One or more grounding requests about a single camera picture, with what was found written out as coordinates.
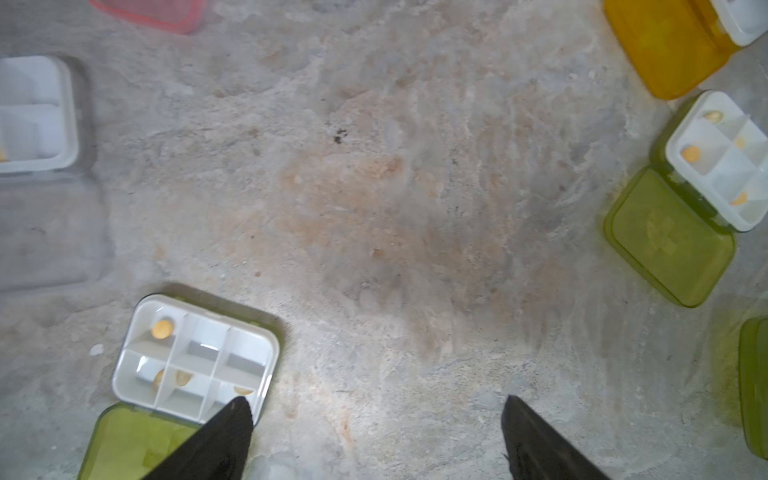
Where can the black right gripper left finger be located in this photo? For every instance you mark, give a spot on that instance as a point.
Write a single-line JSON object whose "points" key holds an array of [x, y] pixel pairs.
{"points": [[218, 450]]}

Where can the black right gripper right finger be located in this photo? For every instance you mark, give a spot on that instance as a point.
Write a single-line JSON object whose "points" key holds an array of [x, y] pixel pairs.
{"points": [[535, 450]]}

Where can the green pillbox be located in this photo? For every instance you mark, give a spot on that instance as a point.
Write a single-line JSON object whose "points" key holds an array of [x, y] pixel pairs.
{"points": [[179, 365], [752, 377], [677, 220]]}

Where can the clear pillbox white tray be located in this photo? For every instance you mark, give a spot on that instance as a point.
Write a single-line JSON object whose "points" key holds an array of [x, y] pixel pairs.
{"points": [[54, 227]]}

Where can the yellow pillbox far right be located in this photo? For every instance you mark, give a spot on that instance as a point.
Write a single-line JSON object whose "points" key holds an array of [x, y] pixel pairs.
{"points": [[675, 45]]}

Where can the pink pillbox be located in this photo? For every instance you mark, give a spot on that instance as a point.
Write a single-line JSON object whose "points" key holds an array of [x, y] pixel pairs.
{"points": [[172, 16]]}

